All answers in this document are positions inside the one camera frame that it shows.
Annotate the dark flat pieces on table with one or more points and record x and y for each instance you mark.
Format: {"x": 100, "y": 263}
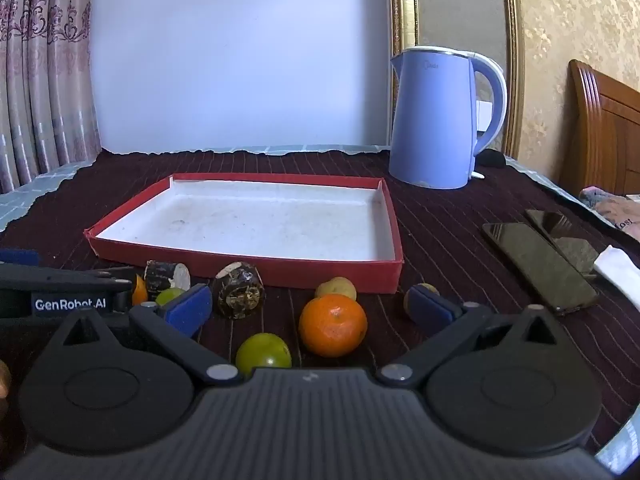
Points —
{"x": 540, "y": 265}

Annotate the blue electric kettle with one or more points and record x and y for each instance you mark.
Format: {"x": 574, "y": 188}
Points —
{"x": 430, "y": 125}

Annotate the small white plastic piece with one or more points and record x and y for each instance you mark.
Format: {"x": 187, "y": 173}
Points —
{"x": 477, "y": 175}

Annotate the white cloth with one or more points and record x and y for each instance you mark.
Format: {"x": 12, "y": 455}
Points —
{"x": 620, "y": 270}

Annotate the small yellow fruit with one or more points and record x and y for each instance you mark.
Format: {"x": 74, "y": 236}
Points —
{"x": 426, "y": 288}
{"x": 337, "y": 287}

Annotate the green round fruit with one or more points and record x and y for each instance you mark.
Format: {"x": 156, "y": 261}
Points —
{"x": 262, "y": 352}
{"x": 169, "y": 296}

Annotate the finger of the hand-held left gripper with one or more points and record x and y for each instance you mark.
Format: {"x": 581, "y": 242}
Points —
{"x": 17, "y": 256}
{"x": 60, "y": 277}

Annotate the red cardboard box tray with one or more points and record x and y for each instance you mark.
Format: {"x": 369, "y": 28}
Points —
{"x": 250, "y": 220}

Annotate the pink cloth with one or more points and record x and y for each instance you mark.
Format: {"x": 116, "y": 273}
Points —
{"x": 612, "y": 210}

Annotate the pink patterned curtain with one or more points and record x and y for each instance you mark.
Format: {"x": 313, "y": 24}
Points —
{"x": 45, "y": 85}

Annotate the black smartphone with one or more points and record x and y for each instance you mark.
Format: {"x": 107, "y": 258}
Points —
{"x": 555, "y": 222}

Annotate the gold ornate frame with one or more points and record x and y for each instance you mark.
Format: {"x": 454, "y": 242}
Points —
{"x": 406, "y": 10}

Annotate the dark maroon striped tablecloth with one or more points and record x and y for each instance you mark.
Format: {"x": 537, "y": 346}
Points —
{"x": 450, "y": 220}

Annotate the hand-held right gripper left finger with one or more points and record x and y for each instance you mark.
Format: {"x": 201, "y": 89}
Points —
{"x": 190, "y": 311}

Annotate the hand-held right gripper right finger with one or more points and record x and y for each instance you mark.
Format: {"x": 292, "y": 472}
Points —
{"x": 430, "y": 311}

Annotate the orange tangerine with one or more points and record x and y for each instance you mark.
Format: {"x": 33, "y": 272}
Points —
{"x": 332, "y": 325}
{"x": 140, "y": 292}

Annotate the white wall socket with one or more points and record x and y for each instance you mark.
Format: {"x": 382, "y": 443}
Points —
{"x": 483, "y": 115}

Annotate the dark sugarcane piece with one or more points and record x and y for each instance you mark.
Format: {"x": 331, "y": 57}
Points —
{"x": 238, "y": 292}
{"x": 160, "y": 275}

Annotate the wooden headboard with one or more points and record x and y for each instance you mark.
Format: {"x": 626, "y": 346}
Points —
{"x": 605, "y": 130}

